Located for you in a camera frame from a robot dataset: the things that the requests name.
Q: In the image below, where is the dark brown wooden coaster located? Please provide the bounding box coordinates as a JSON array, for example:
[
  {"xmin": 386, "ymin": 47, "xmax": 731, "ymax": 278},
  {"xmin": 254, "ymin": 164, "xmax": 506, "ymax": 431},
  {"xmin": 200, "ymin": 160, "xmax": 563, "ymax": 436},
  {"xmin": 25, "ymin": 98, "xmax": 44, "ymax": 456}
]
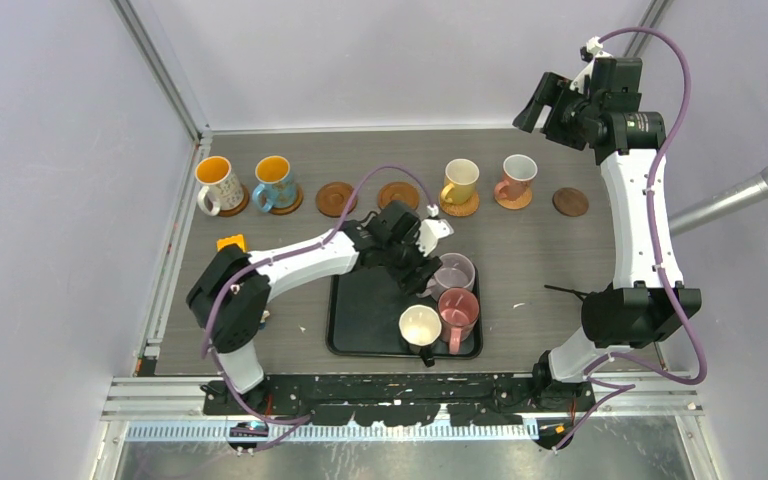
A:
[{"xmin": 552, "ymin": 187, "xmax": 590, "ymax": 217}]

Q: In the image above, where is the white mug pink handle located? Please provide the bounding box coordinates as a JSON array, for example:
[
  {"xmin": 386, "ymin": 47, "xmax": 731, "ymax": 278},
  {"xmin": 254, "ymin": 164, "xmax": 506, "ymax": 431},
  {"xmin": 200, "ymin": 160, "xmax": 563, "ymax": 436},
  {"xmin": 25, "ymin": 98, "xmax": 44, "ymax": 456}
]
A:
[{"xmin": 494, "ymin": 154, "xmax": 538, "ymax": 202}]

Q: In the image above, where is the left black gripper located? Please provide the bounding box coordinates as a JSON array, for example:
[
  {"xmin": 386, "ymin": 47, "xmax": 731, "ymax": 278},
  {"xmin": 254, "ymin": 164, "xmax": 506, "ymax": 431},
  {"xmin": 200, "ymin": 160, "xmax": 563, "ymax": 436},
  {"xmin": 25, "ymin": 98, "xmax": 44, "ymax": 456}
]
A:
[{"xmin": 382, "ymin": 227, "xmax": 441, "ymax": 296}]

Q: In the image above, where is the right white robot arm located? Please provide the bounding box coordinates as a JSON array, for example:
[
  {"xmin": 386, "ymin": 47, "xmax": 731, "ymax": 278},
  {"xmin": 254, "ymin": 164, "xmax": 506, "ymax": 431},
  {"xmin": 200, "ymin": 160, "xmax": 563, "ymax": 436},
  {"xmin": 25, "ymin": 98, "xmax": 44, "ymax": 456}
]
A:
[{"xmin": 513, "ymin": 53, "xmax": 702, "ymax": 411}]

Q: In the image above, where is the lilac mug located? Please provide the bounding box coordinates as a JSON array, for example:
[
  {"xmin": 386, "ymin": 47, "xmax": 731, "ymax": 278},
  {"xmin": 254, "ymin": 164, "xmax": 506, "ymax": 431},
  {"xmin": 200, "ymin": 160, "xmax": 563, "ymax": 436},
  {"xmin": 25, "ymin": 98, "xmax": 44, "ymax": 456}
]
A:
[{"xmin": 418, "ymin": 253, "xmax": 477, "ymax": 300}]

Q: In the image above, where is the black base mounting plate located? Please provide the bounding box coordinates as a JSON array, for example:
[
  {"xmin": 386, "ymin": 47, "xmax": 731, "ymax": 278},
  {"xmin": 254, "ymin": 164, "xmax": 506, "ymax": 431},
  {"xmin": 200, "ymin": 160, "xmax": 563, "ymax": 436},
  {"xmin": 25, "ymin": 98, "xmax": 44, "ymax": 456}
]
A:
[{"xmin": 200, "ymin": 373, "xmax": 595, "ymax": 427}]

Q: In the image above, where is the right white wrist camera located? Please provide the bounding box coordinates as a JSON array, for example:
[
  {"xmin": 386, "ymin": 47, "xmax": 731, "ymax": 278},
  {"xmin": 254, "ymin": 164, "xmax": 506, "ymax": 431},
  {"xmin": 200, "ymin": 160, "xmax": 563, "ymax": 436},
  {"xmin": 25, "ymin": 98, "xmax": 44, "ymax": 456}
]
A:
[{"xmin": 569, "ymin": 36, "xmax": 612, "ymax": 94}]

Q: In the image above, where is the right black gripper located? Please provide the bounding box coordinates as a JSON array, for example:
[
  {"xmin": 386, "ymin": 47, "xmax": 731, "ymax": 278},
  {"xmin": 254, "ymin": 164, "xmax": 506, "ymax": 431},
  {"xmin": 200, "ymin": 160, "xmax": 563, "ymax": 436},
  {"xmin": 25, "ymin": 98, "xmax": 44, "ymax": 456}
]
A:
[{"xmin": 514, "ymin": 71, "xmax": 601, "ymax": 151}]

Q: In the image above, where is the white mug black handle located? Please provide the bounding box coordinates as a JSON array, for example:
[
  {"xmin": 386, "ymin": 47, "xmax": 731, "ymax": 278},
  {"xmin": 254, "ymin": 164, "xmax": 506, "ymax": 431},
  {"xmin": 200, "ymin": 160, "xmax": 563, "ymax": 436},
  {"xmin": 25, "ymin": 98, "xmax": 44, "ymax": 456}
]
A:
[{"xmin": 398, "ymin": 304, "xmax": 442, "ymax": 368}]

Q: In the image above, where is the blue mug orange inside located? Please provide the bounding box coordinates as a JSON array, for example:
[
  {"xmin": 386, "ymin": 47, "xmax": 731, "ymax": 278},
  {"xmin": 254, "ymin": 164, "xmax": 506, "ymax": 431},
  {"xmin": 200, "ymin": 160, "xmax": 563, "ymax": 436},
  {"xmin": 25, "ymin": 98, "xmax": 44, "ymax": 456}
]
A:
[{"xmin": 252, "ymin": 155, "xmax": 300, "ymax": 213}]

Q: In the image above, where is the white mug orange inside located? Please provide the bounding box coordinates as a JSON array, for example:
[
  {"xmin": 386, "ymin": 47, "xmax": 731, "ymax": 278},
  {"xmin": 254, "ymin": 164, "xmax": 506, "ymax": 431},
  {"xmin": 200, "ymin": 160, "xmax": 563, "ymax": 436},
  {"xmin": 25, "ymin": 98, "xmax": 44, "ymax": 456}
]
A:
[{"xmin": 195, "ymin": 156, "xmax": 243, "ymax": 217}]

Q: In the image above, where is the woven rattan coaster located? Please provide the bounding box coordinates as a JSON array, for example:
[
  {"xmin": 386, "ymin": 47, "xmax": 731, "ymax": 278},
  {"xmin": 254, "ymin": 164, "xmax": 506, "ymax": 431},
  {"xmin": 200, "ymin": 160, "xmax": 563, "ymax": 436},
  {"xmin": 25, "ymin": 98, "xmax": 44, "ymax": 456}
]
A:
[
  {"xmin": 439, "ymin": 192, "xmax": 480, "ymax": 217},
  {"xmin": 494, "ymin": 189, "xmax": 533, "ymax": 210}
]

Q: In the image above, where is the black serving tray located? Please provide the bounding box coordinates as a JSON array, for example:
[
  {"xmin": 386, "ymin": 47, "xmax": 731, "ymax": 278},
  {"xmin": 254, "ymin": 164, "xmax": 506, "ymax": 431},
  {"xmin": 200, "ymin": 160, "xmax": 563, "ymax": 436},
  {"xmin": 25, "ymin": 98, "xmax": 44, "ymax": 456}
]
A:
[{"xmin": 325, "ymin": 256, "xmax": 484, "ymax": 360}]

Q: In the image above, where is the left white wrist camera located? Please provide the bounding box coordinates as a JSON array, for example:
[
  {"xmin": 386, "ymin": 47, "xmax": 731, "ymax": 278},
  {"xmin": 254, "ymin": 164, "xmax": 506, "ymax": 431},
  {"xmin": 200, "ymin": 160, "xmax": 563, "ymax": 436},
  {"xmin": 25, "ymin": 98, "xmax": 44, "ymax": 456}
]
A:
[{"xmin": 416, "ymin": 204, "xmax": 454, "ymax": 257}]

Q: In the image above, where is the cream mug yellow handle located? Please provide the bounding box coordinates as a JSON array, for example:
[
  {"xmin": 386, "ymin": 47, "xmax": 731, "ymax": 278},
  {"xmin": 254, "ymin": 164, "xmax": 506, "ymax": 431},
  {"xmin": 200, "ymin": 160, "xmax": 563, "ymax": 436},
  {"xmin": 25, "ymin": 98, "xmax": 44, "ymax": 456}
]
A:
[{"xmin": 439, "ymin": 158, "xmax": 480, "ymax": 207}]

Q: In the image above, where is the silver microphone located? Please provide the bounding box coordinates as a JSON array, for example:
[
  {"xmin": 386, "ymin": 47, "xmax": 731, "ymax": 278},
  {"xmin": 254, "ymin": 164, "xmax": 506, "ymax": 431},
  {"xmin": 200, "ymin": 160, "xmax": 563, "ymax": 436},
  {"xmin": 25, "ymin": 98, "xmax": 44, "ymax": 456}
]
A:
[{"xmin": 669, "ymin": 166, "xmax": 768, "ymax": 237}]

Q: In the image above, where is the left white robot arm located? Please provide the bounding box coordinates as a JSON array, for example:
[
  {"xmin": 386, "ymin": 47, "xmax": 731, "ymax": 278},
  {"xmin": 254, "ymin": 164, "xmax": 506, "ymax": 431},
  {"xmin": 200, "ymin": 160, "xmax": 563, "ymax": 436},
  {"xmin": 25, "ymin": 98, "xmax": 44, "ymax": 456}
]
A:
[{"xmin": 185, "ymin": 201, "xmax": 454, "ymax": 414}]

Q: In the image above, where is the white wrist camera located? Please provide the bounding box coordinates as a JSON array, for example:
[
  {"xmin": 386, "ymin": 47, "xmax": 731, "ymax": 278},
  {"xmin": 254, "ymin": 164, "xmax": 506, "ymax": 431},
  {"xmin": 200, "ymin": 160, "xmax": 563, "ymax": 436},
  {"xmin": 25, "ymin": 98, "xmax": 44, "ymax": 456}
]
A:
[
  {"xmin": 569, "ymin": 36, "xmax": 612, "ymax": 94},
  {"xmin": 416, "ymin": 204, "xmax": 454, "ymax": 257}
]

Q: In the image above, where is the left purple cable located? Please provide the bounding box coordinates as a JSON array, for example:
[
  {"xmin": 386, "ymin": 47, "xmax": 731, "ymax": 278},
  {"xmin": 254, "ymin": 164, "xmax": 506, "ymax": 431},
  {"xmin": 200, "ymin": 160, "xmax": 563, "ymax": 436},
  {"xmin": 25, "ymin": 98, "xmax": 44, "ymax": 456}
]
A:
[{"xmin": 199, "ymin": 164, "xmax": 440, "ymax": 454}]

